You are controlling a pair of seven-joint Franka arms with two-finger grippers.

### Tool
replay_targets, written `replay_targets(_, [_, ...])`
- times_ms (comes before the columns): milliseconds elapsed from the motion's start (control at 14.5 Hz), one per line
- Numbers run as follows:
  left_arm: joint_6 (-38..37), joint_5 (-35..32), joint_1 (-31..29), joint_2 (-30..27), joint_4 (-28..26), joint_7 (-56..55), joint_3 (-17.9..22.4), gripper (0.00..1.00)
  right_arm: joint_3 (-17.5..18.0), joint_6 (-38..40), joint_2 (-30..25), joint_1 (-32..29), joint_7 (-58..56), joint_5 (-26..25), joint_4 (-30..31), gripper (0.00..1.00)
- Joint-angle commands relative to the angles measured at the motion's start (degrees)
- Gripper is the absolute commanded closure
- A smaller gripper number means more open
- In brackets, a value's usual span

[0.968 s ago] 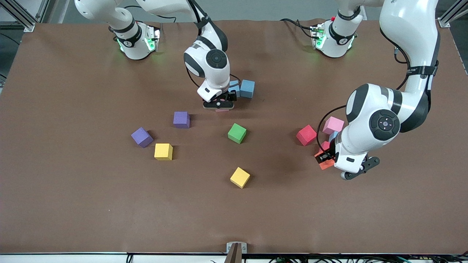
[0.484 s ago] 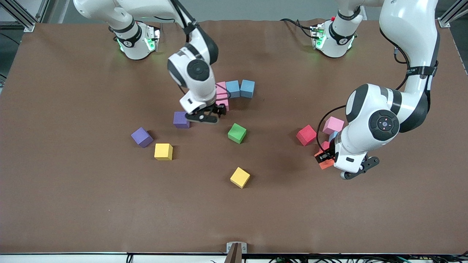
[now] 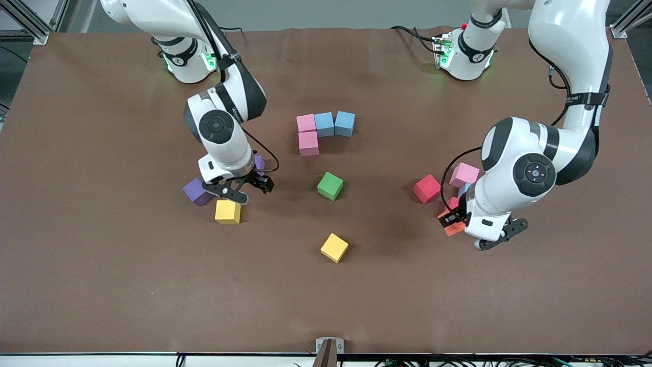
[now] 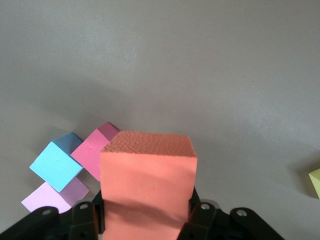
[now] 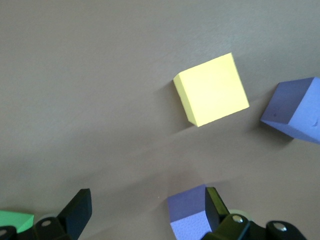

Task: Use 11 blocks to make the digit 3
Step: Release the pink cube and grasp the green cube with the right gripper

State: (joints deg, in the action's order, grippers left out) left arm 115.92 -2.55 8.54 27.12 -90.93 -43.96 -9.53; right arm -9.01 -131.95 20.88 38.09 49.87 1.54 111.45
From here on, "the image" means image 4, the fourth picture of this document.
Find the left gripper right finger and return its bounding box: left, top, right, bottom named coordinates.
left=177, top=186, right=286, bottom=240

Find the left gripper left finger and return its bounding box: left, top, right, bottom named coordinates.
left=0, top=192, right=106, bottom=240

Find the orange foam cube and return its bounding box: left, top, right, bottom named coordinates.
left=99, top=130, right=199, bottom=240

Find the pink foam cube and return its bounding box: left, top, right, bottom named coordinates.
left=20, top=175, right=90, bottom=215

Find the blue foam cube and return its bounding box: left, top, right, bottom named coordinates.
left=28, top=131, right=85, bottom=194

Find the red foam cube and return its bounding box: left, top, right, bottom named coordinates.
left=70, top=121, right=120, bottom=183

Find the yellow foam cube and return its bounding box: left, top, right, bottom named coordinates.
left=308, top=167, right=320, bottom=200

